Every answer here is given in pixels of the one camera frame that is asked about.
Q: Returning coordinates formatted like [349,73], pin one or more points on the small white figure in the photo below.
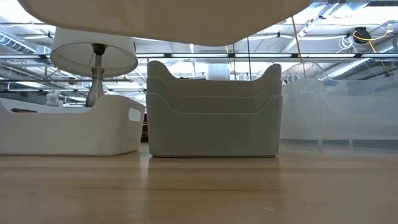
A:
[53,98]

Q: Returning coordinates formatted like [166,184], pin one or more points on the white shade table lamp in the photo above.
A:
[93,53]

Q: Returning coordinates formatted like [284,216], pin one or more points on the red object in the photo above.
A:
[144,127]

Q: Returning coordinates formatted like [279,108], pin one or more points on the grey plastic basket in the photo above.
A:
[214,88]
[214,104]
[211,133]

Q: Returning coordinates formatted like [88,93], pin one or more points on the white plastic basket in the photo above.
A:
[155,21]
[62,133]

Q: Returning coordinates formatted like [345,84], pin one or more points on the silver ventilation duct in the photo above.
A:
[357,67]

